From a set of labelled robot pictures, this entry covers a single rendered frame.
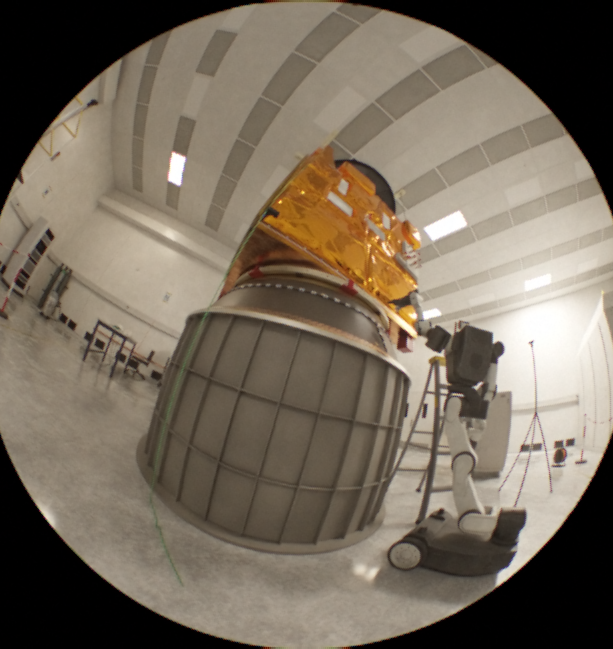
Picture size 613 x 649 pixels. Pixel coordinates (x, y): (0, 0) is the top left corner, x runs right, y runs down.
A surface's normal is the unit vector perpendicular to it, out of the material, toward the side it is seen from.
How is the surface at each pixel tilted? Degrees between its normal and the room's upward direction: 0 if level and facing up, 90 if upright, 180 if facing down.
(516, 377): 90
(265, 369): 90
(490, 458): 90
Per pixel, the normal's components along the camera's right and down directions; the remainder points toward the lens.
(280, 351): 0.02, -0.41
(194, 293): 0.55, -0.21
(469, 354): -0.36, -0.13
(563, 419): -0.79, -0.43
